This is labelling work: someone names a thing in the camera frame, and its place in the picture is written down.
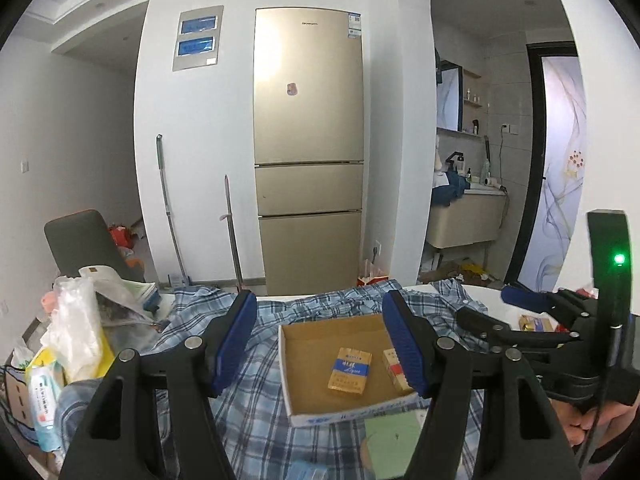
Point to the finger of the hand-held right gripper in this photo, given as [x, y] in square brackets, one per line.
[525, 299]
[480, 322]

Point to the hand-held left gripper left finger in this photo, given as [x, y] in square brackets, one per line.
[235, 340]

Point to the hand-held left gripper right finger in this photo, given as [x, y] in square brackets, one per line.
[405, 345]

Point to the cardboard box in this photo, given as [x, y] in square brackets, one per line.
[310, 355]

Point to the green card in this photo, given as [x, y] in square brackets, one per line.
[392, 440]

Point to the person's right hand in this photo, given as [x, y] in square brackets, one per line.
[575, 430]

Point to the gold packet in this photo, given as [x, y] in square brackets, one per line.
[535, 322]

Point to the red gold cigarette pack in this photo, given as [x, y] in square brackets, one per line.
[395, 370]

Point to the yellow blue cigarette pack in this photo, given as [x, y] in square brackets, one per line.
[350, 372]

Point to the blue plaid cloth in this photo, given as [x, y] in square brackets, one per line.
[260, 410]

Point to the orange box on floor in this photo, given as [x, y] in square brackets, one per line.
[372, 275]

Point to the beige bathroom vanity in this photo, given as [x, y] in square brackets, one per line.
[465, 220]

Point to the metal pole broom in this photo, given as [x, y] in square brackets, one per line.
[232, 240]

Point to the grey zip bag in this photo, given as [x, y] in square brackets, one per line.
[122, 310]

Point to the white hair dryer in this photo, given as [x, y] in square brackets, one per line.
[492, 182]

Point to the yellow packet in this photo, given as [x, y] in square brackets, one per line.
[105, 360]

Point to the dark blue cloth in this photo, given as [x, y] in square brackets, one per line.
[450, 190]

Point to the black framed floral glass door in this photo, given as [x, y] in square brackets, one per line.
[560, 160]

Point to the red bag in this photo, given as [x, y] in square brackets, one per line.
[120, 236]

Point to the black faucet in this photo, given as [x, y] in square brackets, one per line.
[454, 160]

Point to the clear plastic bag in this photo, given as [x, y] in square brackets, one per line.
[75, 325]

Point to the grey chair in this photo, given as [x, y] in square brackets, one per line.
[82, 240]

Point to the wet wipes pack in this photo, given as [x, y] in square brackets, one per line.
[45, 405]

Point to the bathroom mirror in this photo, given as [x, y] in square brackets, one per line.
[449, 97]

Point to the gold three-door refrigerator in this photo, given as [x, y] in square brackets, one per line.
[307, 110]

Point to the pink fridge magnet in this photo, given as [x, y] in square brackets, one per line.
[291, 89]

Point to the blue white energy label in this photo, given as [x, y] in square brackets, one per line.
[354, 25]

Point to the white wall socket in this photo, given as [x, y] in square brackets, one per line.
[376, 248]

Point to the bathroom wall socket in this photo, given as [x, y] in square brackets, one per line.
[507, 128]

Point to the bathroom wall shelf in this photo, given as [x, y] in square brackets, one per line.
[472, 102]

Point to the grey wall electrical panel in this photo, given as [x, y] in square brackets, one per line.
[197, 40]

